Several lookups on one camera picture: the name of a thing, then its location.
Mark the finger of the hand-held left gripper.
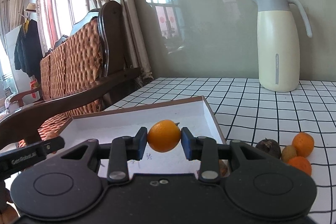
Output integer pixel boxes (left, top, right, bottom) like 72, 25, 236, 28
0, 135, 65, 178

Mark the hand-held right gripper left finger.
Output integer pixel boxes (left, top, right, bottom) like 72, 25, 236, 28
56, 126, 148, 183

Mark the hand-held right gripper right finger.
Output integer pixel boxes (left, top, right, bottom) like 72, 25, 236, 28
181, 127, 288, 184

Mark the orange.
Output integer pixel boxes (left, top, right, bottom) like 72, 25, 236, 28
147, 120, 181, 153
292, 132, 315, 157
287, 156, 312, 177

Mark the brown cardboard box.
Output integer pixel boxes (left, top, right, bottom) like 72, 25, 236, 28
55, 95, 227, 180

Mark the dark mangosteen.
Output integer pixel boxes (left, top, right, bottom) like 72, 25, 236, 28
255, 138, 282, 160

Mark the kiwi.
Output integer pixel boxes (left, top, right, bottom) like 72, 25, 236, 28
281, 145, 298, 163

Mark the white checkered tablecloth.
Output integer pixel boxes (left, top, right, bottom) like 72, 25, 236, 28
104, 77, 336, 214

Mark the white panel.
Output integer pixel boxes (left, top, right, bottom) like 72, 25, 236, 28
5, 25, 24, 98

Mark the orange tufted sofa cushion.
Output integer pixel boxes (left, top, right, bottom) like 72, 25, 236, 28
17, 18, 104, 148

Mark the black jacket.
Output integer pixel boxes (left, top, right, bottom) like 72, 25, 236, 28
14, 19, 44, 77

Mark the dark wooden sofa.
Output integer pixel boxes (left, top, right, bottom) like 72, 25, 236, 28
0, 0, 142, 156

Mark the cream thermos jug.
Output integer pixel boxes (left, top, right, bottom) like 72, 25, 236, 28
251, 0, 313, 92

